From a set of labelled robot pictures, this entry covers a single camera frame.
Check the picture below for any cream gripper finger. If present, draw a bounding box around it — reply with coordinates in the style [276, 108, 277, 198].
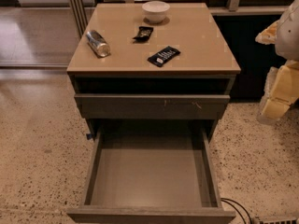
[255, 21, 278, 45]
[257, 97, 290, 124]

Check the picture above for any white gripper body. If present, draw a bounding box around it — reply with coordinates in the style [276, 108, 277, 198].
[270, 60, 299, 105]

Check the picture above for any black rxbar blueberry bar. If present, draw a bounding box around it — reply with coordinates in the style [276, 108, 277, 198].
[148, 46, 180, 67]

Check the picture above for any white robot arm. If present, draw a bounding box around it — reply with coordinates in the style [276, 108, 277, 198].
[255, 0, 299, 125]

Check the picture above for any brown drawer cabinet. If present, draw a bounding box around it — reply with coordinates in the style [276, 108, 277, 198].
[67, 3, 240, 133]

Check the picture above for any open grey drawer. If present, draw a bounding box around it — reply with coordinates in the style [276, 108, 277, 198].
[67, 119, 235, 224]

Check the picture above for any closed upper drawer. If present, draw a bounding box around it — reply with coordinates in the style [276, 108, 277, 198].
[75, 94, 230, 119]

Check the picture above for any floor vent grille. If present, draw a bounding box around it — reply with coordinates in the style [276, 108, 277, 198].
[252, 216, 299, 224]

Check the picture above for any white ceramic bowl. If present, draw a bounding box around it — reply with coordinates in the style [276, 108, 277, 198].
[142, 1, 170, 23]

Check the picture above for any small black snack packet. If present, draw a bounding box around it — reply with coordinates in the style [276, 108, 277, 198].
[134, 26, 153, 42]

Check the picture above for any silver drink can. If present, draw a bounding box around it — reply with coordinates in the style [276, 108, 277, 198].
[86, 30, 110, 58]

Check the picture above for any black cable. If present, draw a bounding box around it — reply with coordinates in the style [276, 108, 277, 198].
[220, 197, 254, 224]

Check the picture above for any metal window frame post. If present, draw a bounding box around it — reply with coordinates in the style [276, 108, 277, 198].
[68, 0, 88, 37]

